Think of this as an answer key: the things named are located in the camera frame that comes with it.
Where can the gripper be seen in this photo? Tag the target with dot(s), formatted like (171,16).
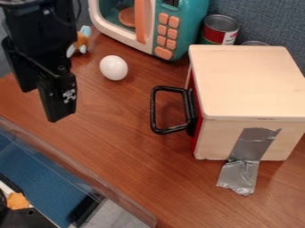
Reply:
(41,35)

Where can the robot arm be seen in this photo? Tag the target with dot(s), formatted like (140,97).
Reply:
(24,3)

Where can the blue and orange plush toy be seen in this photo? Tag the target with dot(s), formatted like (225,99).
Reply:
(81,41)

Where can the white toy egg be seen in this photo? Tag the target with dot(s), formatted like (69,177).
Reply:
(113,67)

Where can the toy microwave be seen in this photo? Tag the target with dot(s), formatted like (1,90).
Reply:
(159,23)

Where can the red and white can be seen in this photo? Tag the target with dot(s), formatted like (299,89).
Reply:
(218,31)

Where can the cabinet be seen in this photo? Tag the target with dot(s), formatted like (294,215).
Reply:
(250,89)

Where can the grey can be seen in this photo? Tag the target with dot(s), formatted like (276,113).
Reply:
(254,43)

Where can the grey tape strip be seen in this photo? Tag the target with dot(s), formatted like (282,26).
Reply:
(246,166)

